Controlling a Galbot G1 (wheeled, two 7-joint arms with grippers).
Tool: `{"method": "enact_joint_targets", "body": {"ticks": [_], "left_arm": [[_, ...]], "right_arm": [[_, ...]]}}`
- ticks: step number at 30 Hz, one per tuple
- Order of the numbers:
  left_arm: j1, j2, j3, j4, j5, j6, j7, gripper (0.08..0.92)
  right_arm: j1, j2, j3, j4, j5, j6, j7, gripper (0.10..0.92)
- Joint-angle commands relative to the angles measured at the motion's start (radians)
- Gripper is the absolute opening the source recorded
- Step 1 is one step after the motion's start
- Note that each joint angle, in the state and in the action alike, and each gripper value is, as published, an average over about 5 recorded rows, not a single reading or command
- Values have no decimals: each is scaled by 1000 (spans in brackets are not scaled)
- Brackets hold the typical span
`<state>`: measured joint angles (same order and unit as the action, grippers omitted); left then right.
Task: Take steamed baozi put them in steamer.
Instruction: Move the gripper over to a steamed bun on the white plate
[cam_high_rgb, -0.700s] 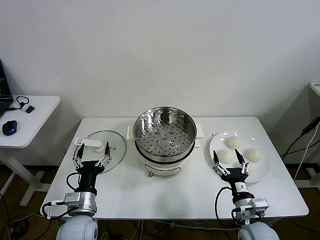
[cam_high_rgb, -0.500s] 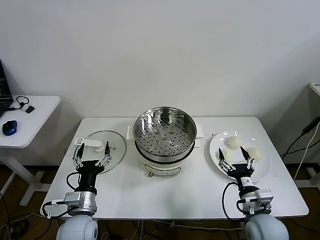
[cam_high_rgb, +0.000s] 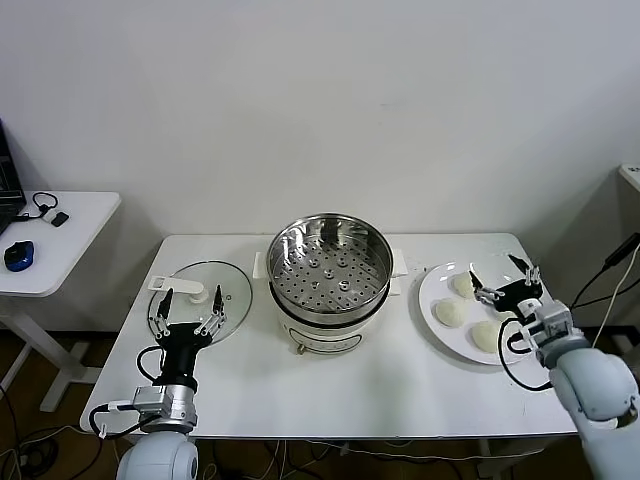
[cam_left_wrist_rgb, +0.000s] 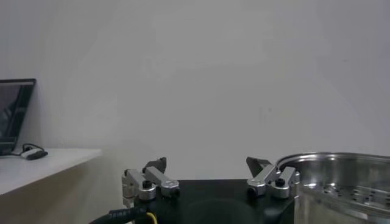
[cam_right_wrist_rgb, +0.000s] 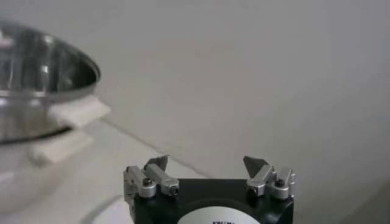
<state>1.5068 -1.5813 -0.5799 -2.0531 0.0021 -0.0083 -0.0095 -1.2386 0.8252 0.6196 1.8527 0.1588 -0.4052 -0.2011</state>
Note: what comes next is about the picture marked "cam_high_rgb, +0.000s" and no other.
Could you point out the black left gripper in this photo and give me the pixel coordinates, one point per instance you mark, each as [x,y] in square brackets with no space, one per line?
[180,350]

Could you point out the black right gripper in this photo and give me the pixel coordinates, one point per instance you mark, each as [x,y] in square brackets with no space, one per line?
[517,295]

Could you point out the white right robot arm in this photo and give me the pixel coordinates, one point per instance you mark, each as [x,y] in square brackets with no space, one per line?
[595,380]

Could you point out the stainless steel steamer basket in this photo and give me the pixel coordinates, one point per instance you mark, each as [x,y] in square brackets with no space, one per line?
[330,300]

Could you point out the white round plate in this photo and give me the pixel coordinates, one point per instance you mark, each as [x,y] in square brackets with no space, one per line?
[450,345]

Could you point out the white electric cooker pot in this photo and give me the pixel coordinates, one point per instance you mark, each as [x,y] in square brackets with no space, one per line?
[320,335]

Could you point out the small white side table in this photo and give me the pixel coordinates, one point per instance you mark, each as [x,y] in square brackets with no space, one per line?
[75,240]

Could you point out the white cabinet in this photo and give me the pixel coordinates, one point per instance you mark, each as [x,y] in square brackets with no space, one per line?
[631,176]

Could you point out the small black device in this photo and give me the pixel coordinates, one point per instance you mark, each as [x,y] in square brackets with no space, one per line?
[60,219]

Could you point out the small white device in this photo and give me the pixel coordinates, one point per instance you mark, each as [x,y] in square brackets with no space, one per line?
[47,216]

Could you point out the white table leg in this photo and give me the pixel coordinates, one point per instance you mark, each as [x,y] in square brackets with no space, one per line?
[486,460]

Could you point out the blue computer mouse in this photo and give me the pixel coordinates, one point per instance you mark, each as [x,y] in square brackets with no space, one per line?
[19,255]

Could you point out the black laptop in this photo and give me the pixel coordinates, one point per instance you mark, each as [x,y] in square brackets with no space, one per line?
[9,200]

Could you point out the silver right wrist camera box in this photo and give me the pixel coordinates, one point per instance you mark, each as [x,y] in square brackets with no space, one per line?
[555,325]

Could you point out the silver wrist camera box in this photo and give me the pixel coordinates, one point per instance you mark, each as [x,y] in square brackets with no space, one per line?
[555,325]
[150,400]

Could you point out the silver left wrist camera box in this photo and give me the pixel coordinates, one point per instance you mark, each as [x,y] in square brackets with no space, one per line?
[150,400]

